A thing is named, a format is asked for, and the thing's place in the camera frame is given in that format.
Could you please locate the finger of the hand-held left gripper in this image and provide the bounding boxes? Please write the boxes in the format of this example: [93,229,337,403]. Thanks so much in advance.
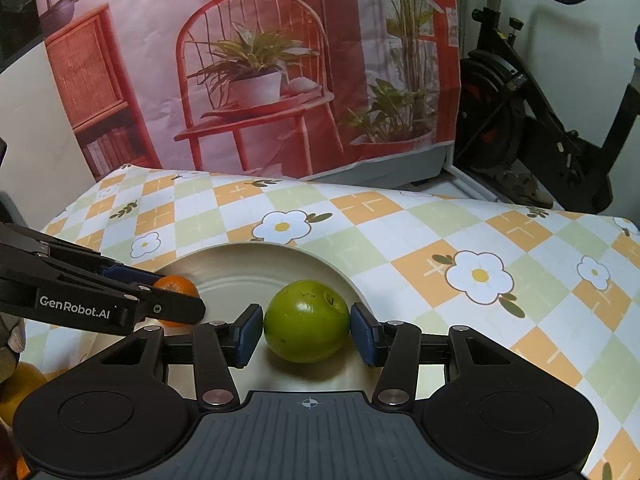
[0,221,162,288]
[0,242,207,324]

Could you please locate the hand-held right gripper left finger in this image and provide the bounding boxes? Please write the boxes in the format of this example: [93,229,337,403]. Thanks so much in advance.
[75,304,264,411]

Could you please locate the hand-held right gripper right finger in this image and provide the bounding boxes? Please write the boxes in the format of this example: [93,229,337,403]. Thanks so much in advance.
[350,302,556,408]

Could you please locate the tangerine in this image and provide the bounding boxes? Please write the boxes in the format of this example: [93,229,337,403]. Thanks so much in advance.
[152,275,200,329]

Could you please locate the green apple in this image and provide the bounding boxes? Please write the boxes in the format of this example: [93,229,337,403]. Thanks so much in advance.
[263,280,351,365]

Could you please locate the beige plate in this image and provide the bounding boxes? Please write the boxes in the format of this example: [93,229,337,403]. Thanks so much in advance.
[82,242,373,396]

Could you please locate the yellow lemon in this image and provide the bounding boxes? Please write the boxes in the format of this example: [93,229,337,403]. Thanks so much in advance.
[0,362,48,426]

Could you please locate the checked floral tablecloth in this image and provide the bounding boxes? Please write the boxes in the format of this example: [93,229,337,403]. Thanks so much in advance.
[0,162,640,480]

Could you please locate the black exercise bike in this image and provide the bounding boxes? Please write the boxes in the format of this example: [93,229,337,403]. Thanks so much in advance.
[452,0,640,216]

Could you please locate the white frame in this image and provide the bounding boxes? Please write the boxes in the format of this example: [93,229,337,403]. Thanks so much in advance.
[310,145,503,203]

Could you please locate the wall poster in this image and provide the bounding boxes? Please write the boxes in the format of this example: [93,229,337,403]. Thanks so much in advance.
[32,0,458,183]

